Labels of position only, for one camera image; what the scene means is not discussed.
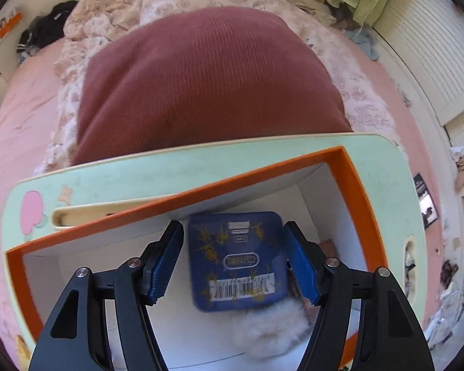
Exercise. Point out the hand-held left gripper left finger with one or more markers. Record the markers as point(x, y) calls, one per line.
point(166, 262)

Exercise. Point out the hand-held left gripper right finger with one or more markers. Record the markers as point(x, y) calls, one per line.
point(299, 266)

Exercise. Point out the blue card box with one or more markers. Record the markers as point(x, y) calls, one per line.
point(236, 255)

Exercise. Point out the fluffy fur ball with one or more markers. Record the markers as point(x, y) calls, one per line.
point(270, 332)

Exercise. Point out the orange cardboard box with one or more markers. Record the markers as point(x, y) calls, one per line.
point(359, 220)

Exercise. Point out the green cartoon desktop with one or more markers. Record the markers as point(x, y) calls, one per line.
point(139, 177)

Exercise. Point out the crumpled foil wrappers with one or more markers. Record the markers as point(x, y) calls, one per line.
point(410, 257)

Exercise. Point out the clear plastic bag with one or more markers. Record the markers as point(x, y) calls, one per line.
point(444, 317)

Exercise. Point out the yellow cushion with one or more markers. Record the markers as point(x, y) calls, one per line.
point(23, 349)

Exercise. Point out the maroon pillow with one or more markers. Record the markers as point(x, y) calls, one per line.
point(208, 85)

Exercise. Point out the pink bed sheet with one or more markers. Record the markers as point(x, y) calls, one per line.
point(19, 116)

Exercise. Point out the light blue cloth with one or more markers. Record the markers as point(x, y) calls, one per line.
point(365, 42)

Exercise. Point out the white slatted door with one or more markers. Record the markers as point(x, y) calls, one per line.
point(440, 46)

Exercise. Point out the black clothes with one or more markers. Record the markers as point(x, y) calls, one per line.
point(46, 27)

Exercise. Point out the orange tray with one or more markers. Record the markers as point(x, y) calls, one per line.
point(11, 23)

